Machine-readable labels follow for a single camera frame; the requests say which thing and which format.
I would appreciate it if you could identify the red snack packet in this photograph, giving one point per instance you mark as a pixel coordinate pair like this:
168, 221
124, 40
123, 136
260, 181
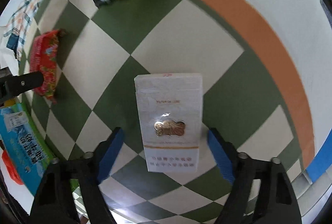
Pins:
43, 58

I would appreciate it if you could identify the red plastic bag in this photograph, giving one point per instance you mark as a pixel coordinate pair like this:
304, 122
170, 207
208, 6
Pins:
11, 168

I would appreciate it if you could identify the open cardboard box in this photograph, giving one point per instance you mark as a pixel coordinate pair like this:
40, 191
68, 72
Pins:
25, 145

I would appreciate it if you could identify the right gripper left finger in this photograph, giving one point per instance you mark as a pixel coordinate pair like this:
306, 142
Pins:
54, 202

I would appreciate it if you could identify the white cigarette box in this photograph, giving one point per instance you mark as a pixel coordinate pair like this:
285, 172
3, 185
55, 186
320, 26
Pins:
170, 110

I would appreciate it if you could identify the plaid blanket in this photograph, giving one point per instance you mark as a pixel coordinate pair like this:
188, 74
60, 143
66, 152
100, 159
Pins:
18, 25

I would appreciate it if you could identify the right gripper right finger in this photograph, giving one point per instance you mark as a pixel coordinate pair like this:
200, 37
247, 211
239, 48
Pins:
276, 200

